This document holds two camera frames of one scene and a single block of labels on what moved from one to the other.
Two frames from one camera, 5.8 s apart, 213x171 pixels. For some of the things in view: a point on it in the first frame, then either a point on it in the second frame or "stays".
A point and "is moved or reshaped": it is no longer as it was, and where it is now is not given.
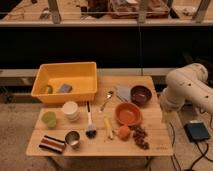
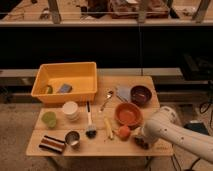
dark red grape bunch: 139,134 is moved or reshaped
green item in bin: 49,89 stays
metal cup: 72,137 stays
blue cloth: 124,93 stays
